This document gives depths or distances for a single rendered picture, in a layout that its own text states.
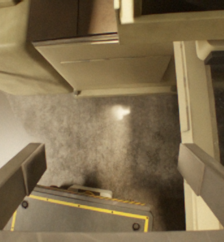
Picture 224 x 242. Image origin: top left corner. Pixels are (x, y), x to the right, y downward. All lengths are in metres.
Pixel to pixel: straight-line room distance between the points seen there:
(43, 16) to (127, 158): 0.89
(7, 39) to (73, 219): 0.84
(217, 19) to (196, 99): 0.22
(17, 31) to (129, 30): 0.60
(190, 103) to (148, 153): 0.72
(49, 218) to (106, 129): 0.61
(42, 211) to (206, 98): 0.86
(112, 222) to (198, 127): 0.61
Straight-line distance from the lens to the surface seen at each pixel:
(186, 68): 0.54
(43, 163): 0.17
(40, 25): 0.81
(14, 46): 0.85
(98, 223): 0.94
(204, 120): 0.52
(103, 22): 0.74
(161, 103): 1.23
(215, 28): 0.39
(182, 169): 0.17
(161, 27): 0.35
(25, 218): 1.06
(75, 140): 1.24
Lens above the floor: 1.18
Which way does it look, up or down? 79 degrees down
